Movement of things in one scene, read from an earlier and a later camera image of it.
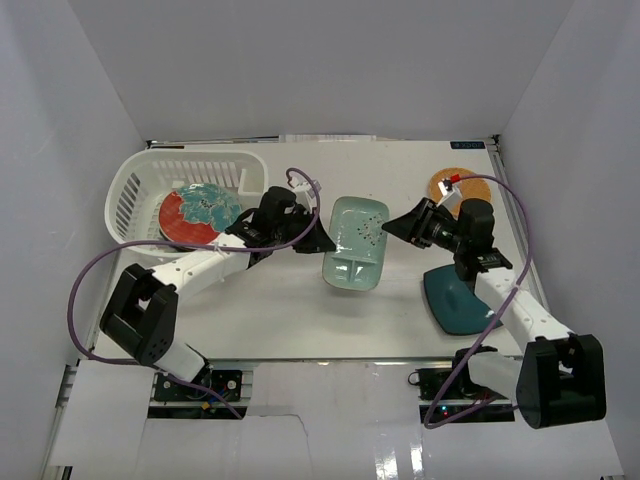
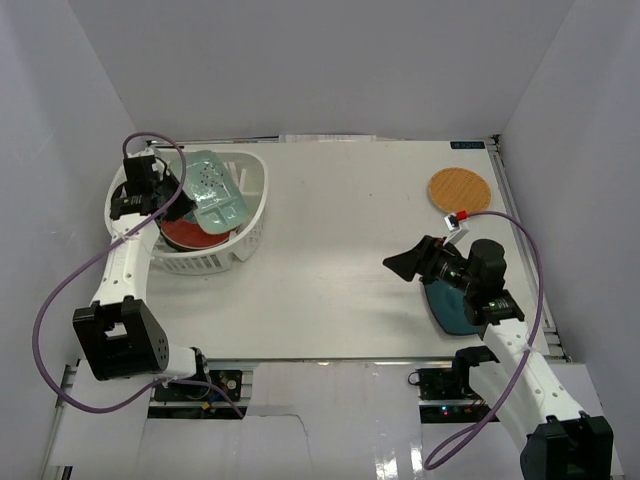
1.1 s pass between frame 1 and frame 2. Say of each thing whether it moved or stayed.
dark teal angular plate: stayed
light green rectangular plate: moved
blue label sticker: stayed
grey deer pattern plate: stayed
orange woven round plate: stayed
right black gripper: moved
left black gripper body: moved
